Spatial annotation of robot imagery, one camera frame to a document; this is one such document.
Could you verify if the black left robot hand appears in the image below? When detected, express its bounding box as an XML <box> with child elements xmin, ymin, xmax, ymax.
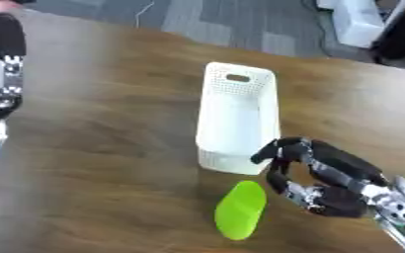
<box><xmin>0</xmin><ymin>12</ymin><xmax>29</xmax><ymax>124</ymax></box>

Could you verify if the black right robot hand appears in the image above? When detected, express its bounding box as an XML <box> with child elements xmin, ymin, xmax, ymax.
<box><xmin>249</xmin><ymin>136</ymin><xmax>393</xmax><ymax>218</ymax></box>

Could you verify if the green oval flat object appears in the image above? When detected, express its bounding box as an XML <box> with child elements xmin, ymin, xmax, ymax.
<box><xmin>212</xmin><ymin>180</ymin><xmax>269</xmax><ymax>241</ymax></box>

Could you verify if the white perforated plastic basket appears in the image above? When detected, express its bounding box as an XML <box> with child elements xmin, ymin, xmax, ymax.
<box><xmin>194</xmin><ymin>61</ymin><xmax>283</xmax><ymax>176</ymax></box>

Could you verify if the white machine on floor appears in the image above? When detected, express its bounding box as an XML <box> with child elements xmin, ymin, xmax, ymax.
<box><xmin>314</xmin><ymin>0</ymin><xmax>405</xmax><ymax>49</ymax></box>

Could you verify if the white cable on floor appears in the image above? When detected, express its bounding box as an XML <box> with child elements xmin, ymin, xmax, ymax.
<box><xmin>133</xmin><ymin>0</ymin><xmax>158</xmax><ymax>29</ymax></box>

